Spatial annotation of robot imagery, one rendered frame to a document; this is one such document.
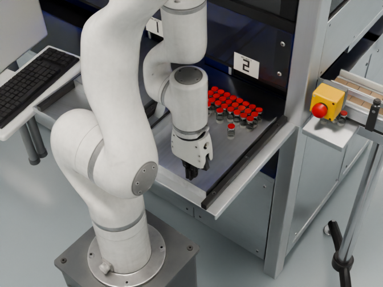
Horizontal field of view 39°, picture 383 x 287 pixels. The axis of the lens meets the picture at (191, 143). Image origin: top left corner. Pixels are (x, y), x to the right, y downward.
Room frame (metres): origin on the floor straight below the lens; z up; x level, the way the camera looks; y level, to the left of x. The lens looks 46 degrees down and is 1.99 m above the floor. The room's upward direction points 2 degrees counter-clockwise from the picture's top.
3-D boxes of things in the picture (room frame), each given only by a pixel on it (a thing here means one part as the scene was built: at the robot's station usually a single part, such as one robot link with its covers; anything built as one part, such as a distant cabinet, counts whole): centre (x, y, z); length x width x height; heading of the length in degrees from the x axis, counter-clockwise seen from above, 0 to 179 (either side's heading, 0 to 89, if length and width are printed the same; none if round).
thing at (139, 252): (0.71, 0.17, 0.95); 0.19 x 0.19 x 0.18
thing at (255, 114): (1.16, -0.12, 0.91); 0.18 x 0.02 x 0.05; 50
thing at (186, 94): (0.91, 0.00, 1.19); 0.09 x 0.08 x 0.13; 50
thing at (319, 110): (1.05, -0.35, 1.00); 0.04 x 0.04 x 0.04; 51
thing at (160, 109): (1.14, 0.12, 0.91); 0.14 x 0.03 x 0.06; 142
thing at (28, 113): (1.45, 0.59, 0.79); 0.45 x 0.28 x 0.03; 148
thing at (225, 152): (1.06, -0.04, 0.90); 0.34 x 0.26 x 0.04; 140
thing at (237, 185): (1.20, 0.07, 0.87); 0.70 x 0.48 x 0.02; 51
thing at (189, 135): (0.90, 0.00, 1.10); 0.09 x 0.08 x 0.03; 51
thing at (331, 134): (1.11, -0.42, 0.87); 0.14 x 0.13 x 0.02; 141
